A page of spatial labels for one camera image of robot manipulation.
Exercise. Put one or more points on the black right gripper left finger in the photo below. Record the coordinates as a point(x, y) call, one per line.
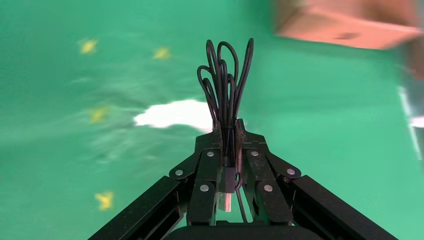
point(208, 165)

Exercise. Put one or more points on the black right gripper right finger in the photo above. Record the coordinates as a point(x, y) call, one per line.
point(255, 165)

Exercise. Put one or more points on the open brown cardboard box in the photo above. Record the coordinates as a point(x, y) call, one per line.
point(348, 26)

